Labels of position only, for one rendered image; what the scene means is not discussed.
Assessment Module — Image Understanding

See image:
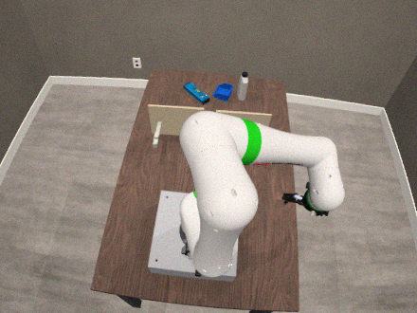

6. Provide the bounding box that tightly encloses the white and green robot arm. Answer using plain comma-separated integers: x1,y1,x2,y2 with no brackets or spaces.
179,111,345,277

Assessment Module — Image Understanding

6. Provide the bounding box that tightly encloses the small blue bin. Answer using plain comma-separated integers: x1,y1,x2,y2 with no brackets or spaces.
213,83,234,101

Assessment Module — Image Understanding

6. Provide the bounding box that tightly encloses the grey bottle with black cap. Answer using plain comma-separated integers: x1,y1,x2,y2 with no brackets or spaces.
237,72,248,101

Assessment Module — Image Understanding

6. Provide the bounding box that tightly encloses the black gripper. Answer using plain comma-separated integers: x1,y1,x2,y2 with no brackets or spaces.
282,193,329,216

